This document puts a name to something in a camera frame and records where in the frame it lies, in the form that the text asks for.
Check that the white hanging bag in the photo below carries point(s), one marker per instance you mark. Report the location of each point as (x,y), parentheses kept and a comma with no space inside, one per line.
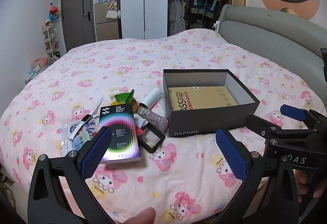
(112,13)

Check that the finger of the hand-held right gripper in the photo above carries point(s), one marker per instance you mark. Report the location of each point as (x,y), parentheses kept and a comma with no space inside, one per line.
(260,125)
(293,111)

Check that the black rainbow print box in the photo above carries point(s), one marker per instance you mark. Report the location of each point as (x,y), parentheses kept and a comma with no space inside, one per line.
(120,134)

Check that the white shelf rack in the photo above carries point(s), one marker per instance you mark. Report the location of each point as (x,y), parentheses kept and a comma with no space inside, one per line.
(51,42)

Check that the pink printed blanket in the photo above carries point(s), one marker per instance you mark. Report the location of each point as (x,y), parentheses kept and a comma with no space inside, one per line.
(178,65)

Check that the grey padded headboard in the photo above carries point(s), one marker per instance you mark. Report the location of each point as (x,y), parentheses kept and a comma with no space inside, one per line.
(268,40)

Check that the white cylinder roller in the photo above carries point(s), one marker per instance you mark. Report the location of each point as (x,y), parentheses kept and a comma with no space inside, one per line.
(152,97)

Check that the white smartwatch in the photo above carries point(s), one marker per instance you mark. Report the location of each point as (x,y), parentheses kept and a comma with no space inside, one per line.
(85,119)

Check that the cartoon bead pattern packet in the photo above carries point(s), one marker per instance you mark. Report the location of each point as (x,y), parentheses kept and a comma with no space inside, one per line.
(79,137)

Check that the green snack packet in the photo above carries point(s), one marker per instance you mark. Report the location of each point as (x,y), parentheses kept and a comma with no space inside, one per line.
(125,97)

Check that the person's left hand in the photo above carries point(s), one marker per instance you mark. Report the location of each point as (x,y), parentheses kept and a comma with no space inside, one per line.
(138,216)

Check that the red packet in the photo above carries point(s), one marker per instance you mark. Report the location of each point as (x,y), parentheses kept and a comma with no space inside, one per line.
(139,131)

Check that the yellow screen protector packet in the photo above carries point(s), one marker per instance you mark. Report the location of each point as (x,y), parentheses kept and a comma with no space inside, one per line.
(204,96)

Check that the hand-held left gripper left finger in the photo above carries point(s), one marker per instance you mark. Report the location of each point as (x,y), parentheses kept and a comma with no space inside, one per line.
(97,152)

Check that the person's right hand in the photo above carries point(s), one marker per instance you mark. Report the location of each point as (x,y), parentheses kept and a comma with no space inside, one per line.
(302,183)

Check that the black cardboard box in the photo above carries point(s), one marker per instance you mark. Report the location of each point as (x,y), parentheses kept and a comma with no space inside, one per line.
(204,121)

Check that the black square frame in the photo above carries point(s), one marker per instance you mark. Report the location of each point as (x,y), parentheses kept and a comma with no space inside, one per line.
(157,144)

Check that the pink bundle on floor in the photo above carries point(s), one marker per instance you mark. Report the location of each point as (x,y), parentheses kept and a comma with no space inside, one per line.
(40,61)

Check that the brown fridge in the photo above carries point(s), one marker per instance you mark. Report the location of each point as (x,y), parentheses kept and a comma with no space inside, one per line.
(104,27)

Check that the grey door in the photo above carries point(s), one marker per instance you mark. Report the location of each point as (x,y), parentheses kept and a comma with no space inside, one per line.
(76,14)

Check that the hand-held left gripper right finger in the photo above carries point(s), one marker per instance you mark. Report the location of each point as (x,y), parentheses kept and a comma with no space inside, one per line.
(231,155)

